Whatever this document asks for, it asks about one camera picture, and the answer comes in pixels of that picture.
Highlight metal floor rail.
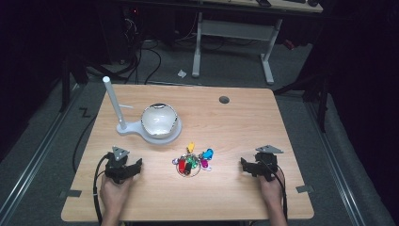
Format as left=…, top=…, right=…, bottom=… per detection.
left=0, top=82, right=83, bottom=220
left=305, top=102, right=366, bottom=226

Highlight white stand with upright post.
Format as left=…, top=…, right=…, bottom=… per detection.
left=102, top=75, right=184, bottom=146

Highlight person's left hand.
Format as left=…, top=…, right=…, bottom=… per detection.
left=99, top=174, right=135, bottom=218

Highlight thin black cable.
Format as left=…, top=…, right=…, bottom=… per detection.
left=72, top=113, right=99, bottom=174

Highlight person's right hand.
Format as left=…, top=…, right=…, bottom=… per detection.
left=258, top=169, right=286, bottom=209

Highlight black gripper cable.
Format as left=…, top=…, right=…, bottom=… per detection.
left=91, top=152, right=112, bottom=226
left=259, top=159, right=289, bottom=222

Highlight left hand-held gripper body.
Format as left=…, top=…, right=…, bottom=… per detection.
left=104, top=145, right=131, bottom=185

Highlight black metal stand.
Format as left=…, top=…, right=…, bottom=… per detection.
left=58, top=55, right=90, bottom=113
left=272, top=73, right=332, bottom=134

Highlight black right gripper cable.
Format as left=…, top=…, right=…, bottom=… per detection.
left=259, top=159, right=289, bottom=222

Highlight black floor cables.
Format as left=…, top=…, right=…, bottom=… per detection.
left=116, top=17, right=163, bottom=86

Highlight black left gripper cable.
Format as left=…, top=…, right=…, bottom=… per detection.
left=91, top=152, right=112, bottom=226

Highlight white bowl with silver rim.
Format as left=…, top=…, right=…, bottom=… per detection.
left=140, top=103, right=180, bottom=140

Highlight desk with white legs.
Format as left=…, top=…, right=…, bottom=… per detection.
left=125, top=0, right=324, bottom=86

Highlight bunch of coloured key tags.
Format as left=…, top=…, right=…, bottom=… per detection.
left=171, top=141, right=215, bottom=178

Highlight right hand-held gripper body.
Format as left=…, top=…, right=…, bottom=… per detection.
left=254, top=144, right=285, bottom=183

